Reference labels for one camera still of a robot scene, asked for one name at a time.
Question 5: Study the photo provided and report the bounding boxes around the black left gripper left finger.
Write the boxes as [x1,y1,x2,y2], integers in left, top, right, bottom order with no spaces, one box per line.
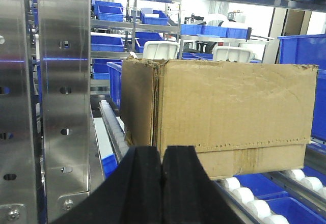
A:
[54,147,162,223]

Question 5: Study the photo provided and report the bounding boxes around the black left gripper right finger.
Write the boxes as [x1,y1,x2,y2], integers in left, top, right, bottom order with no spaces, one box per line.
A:
[162,146,242,223]

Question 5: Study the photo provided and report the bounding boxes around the plain worn cardboard box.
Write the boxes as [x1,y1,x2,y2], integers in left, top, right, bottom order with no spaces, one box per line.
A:
[120,58,318,180]

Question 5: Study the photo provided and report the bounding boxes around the white roller conveyor track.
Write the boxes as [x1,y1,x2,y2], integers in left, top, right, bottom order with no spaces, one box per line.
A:
[217,166,325,223]

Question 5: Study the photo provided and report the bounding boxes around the blue bin below rollers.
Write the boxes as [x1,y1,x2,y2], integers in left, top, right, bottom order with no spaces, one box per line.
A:
[236,172,325,223]

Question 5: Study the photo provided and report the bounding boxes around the blue bin behind box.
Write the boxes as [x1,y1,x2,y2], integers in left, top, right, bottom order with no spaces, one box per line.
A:
[106,61,122,108]

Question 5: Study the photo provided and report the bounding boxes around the large blue bin right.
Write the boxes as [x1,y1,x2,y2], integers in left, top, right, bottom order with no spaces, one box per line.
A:
[277,34,326,141]

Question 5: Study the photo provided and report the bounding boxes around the steel shelf upright post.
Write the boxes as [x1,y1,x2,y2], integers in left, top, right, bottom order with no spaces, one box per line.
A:
[1,0,104,223]

